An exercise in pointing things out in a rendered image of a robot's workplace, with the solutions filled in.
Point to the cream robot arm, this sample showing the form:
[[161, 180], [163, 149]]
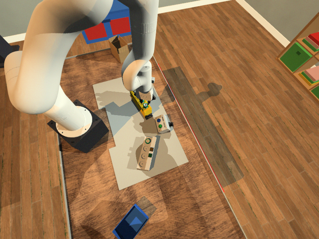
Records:
[[33, 75]]

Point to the yellow tube rack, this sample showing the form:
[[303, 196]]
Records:
[[144, 111]]

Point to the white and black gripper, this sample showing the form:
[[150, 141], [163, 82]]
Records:
[[145, 95]]

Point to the blue open tray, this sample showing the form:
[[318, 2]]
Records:
[[131, 224]]

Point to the beige flat mat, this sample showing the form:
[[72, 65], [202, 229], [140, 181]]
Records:
[[129, 128]]

